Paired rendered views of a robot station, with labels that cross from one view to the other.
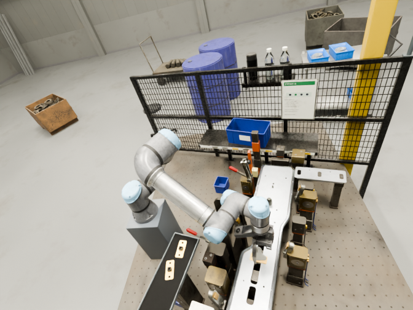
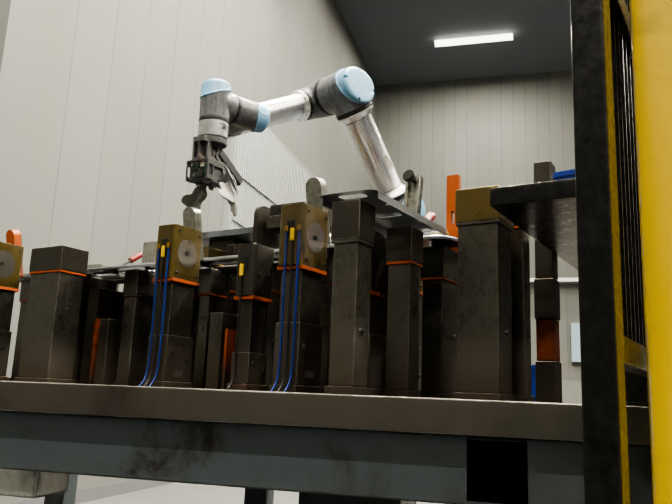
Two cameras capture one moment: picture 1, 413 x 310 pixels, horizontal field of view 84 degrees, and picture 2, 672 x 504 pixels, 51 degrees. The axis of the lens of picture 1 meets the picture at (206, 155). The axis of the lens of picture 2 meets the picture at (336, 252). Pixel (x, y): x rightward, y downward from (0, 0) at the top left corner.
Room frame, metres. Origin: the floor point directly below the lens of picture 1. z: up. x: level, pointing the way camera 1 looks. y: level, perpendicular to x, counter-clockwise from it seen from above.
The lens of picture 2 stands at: (0.84, -1.80, 0.70)
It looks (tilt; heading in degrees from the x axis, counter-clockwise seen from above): 12 degrees up; 91
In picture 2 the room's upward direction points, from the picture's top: 2 degrees clockwise
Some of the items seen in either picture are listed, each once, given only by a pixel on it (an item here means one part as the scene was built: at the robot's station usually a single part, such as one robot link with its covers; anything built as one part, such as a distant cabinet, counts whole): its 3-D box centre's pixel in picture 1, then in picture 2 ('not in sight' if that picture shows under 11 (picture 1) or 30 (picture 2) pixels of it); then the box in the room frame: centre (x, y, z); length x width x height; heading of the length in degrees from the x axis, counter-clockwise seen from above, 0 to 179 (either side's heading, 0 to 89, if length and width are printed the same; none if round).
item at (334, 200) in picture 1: (336, 192); (350, 296); (0.86, -0.75, 0.84); 0.05 x 0.05 x 0.29; 59
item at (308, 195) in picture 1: (308, 212); (296, 299); (0.76, -0.50, 0.87); 0.12 x 0.07 x 0.35; 59
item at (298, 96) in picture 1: (298, 99); not in sight; (1.34, -0.72, 1.30); 0.23 x 0.02 x 0.31; 59
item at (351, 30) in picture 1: (357, 45); not in sight; (4.02, -3.26, 0.36); 1.02 x 0.84 x 0.72; 39
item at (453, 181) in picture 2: (252, 178); (453, 284); (1.09, -0.26, 0.95); 0.03 x 0.01 x 0.50; 149
